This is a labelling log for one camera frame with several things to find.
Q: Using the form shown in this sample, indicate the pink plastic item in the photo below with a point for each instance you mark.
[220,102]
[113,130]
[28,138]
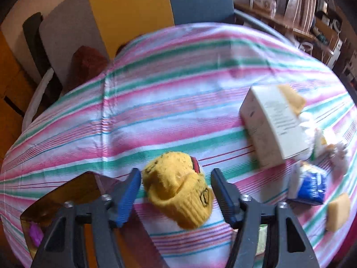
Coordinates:
[35,233]

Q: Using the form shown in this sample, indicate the grey board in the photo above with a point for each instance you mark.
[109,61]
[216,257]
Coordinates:
[67,33]

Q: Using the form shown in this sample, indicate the white cardboard box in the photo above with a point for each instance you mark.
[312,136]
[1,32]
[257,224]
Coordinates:
[267,122]

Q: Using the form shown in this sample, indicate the striped bedsheet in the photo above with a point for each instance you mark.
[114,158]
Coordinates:
[167,89]

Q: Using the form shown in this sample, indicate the black board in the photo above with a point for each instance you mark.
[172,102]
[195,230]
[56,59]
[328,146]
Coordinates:
[35,39]

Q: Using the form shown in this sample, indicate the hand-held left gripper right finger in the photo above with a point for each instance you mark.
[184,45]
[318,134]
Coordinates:
[223,198]

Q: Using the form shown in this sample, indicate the clear plastic wrapper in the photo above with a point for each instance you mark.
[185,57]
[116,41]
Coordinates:
[340,153]

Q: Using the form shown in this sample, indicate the yellow knitted sock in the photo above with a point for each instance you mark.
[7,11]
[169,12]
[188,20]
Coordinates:
[173,184]

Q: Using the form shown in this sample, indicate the white curved rail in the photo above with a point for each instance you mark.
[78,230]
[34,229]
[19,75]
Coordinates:
[39,92]

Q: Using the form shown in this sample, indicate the yellow board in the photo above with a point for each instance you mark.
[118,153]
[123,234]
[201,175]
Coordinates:
[131,11]

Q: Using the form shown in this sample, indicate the blue tissue packet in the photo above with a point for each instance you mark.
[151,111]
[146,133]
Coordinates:
[312,185]

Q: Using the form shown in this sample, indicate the yellow sponge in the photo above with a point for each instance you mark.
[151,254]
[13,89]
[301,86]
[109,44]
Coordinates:
[291,97]
[337,212]

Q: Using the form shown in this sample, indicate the blue armchair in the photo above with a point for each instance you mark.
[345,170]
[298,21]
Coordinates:
[200,0]

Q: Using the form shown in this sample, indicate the row of leaning boards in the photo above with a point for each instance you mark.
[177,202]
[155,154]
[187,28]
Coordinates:
[301,2]

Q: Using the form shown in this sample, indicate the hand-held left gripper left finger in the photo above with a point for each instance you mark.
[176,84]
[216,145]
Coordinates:
[128,198]

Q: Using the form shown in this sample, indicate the brown cushion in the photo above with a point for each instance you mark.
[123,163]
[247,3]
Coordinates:
[86,64]

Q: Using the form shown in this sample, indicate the green-edged snack packet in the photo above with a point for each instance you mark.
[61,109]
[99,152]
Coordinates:
[323,142]

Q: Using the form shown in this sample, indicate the wooden desk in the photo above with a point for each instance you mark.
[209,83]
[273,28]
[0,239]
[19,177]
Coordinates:
[259,12]

